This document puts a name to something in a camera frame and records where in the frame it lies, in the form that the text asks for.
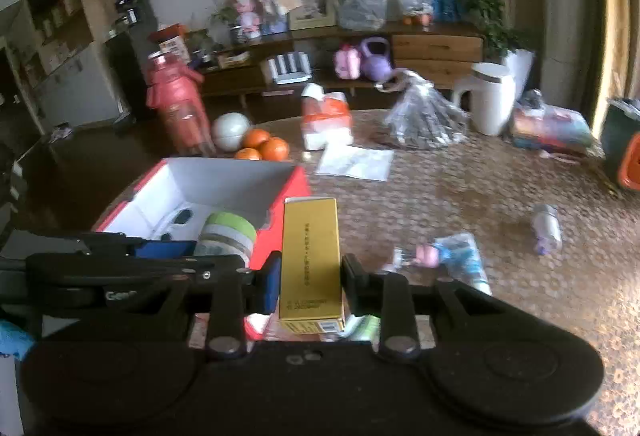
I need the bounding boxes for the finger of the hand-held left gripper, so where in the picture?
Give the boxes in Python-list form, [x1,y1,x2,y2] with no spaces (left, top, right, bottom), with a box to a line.
[75,232,198,262]
[26,252,253,289]

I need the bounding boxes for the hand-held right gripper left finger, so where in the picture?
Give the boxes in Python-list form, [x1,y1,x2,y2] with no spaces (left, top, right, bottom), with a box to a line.
[145,252,283,361]

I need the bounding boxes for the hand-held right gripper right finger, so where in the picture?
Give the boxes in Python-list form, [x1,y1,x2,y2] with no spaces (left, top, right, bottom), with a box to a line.
[341,254,506,359]

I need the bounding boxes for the white sunglasses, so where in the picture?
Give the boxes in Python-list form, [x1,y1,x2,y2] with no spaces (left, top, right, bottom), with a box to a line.
[150,207,197,242]

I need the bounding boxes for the green plastic tube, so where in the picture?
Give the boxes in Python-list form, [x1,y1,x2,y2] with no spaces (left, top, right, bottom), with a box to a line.
[345,316,382,344]

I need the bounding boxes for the small pink box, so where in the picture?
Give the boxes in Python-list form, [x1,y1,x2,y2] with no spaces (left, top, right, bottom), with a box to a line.
[245,313,278,342]

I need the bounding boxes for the yellow carton box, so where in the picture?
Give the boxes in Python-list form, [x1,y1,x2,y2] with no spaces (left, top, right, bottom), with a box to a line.
[277,197,347,334]

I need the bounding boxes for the green and white tape roll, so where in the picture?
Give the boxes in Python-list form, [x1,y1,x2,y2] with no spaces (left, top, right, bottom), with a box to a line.
[194,211,258,267]

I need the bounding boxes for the red cardboard box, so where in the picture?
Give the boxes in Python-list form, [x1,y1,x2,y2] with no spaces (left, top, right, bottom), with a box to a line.
[92,157,312,273]

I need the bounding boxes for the small clear bottle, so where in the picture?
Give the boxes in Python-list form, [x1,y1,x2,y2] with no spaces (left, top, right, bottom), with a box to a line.
[531,203,563,256]

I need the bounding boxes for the clear glass cup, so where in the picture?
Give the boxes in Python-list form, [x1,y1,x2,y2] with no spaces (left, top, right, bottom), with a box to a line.
[172,99,217,156]

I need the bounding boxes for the white paper sheet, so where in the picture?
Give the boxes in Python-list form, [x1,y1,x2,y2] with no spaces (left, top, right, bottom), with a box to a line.
[314,143,396,182]

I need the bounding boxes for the patterned lace tablecloth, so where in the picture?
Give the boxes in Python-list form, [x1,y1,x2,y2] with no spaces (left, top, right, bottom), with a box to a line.
[92,109,640,436]

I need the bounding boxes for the white round ball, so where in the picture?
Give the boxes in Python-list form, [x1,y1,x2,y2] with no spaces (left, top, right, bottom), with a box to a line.
[211,112,251,151]

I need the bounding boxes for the red water bottle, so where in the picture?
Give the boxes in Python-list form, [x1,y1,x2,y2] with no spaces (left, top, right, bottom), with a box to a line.
[145,51,216,157]

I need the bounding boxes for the orange tissue pack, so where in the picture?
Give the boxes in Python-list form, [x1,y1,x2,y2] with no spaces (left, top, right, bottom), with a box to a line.
[300,84,355,151]

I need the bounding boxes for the black cabinet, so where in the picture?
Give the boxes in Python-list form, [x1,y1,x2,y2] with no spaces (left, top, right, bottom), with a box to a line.
[102,24,166,122]

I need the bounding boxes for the clear plastic bag of seeds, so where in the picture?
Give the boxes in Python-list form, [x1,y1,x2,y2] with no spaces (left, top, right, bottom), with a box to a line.
[377,69,471,151]

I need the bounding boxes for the printed cardboard box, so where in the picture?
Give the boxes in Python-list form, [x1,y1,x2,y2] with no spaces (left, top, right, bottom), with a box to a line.
[159,39,188,62]

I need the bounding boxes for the white router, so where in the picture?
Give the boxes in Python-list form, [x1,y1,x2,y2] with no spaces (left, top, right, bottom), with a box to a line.
[267,51,313,84]

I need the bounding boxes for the pink toy backpack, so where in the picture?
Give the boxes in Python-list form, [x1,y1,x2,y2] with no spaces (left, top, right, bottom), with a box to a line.
[334,44,362,80]

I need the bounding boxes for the purple kettlebell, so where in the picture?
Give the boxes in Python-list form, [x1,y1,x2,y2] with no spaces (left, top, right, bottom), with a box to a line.
[361,38,393,82]

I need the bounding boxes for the large white mug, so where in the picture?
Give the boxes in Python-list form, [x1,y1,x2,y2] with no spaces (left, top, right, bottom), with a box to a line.
[452,62,517,137]

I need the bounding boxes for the small potted plant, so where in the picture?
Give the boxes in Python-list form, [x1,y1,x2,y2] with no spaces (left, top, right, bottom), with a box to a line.
[210,0,241,44]

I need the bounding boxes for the black coffee machine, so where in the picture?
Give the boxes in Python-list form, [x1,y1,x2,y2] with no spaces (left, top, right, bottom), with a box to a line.
[114,0,151,30]

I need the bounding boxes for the pink doll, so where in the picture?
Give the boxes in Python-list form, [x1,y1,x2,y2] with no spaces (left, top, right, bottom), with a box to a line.
[231,0,263,42]

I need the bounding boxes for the wooden cabinet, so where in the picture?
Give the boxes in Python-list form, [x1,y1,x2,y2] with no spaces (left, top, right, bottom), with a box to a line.
[200,24,486,100]

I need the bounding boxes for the stack of colourful books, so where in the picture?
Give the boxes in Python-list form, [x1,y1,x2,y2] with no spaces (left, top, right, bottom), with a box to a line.
[510,104,596,157]

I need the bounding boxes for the dark plastic bag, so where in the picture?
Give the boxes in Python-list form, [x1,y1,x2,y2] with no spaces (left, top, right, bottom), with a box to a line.
[520,89,547,112]

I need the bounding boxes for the white plant pot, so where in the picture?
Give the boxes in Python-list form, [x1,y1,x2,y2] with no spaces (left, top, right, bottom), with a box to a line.
[501,47,536,90]

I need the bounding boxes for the grey plastic bag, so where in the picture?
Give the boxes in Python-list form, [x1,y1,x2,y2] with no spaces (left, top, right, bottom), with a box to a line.
[336,0,388,31]

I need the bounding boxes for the green and orange bin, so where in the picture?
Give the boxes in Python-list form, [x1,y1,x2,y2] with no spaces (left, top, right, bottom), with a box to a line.
[600,97,640,192]

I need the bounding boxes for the yellow curtain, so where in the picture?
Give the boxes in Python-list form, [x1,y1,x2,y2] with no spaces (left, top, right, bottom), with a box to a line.
[592,0,632,132]

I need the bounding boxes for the wall shelf unit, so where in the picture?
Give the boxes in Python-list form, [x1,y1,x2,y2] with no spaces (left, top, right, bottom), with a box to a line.
[0,0,136,137]

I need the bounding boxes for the photo frame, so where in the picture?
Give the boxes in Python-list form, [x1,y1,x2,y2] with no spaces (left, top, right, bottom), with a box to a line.
[287,0,337,31]

